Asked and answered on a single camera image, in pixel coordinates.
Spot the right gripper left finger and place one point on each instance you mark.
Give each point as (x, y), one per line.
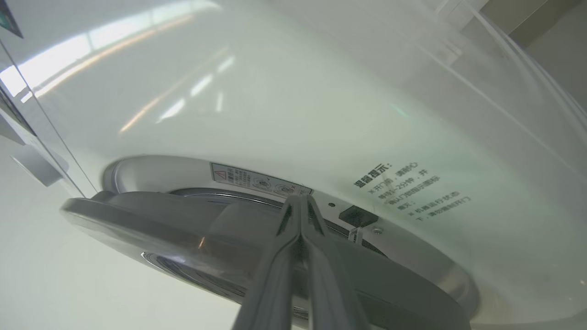
(270, 284)

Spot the grey warning label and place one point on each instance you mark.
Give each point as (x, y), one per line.
(247, 178)

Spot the black door latch slot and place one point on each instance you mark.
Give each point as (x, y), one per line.
(357, 216)

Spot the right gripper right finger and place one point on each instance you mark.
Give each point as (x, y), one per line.
(330, 288)

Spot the white front-load washing machine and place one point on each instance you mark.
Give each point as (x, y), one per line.
(284, 101)

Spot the black printed text sticker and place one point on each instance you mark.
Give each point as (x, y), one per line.
(408, 190)

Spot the dark round washer door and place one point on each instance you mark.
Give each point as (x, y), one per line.
(160, 224)

